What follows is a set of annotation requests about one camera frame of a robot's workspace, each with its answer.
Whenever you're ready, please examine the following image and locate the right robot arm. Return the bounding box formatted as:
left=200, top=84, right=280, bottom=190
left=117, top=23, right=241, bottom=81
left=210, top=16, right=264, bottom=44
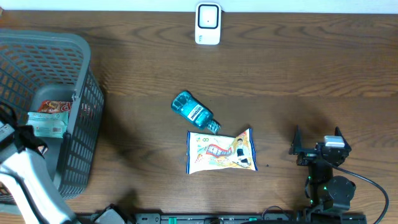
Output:
left=289, top=128, right=356, bottom=213

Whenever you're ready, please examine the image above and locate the red chocolate bar wrapper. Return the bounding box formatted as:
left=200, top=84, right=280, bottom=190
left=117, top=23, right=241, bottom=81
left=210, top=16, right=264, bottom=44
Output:
left=37, top=100, right=72, bottom=114

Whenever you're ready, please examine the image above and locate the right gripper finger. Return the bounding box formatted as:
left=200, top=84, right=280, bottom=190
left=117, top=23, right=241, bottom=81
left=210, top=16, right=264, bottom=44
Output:
left=335, top=126, right=349, bottom=146
left=289, top=126, right=303, bottom=155

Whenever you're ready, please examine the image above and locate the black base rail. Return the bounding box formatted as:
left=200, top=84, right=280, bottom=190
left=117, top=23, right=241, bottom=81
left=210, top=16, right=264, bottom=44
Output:
left=77, top=203, right=368, bottom=224

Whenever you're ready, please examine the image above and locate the teal mouthwash bottle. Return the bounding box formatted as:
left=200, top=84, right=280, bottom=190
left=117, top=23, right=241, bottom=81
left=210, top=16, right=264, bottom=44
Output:
left=171, top=91, right=221, bottom=134

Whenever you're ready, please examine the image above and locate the green tissue packet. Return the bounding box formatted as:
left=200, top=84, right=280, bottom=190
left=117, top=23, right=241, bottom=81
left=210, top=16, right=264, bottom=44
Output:
left=27, top=112, right=69, bottom=138

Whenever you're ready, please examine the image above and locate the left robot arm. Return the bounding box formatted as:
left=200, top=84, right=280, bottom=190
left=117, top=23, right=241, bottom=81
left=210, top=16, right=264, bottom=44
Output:
left=1, top=103, right=79, bottom=223

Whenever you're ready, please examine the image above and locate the grey plastic basket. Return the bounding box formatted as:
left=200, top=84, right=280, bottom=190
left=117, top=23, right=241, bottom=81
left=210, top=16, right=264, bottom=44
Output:
left=1, top=29, right=104, bottom=199

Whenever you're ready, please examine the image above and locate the large yellow snack bag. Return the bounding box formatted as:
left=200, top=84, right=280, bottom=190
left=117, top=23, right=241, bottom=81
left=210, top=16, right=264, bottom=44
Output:
left=186, top=128, right=257, bottom=174

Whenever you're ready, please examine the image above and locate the white barcode scanner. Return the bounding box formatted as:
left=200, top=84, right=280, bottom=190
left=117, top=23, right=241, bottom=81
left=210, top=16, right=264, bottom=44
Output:
left=195, top=2, right=222, bottom=45

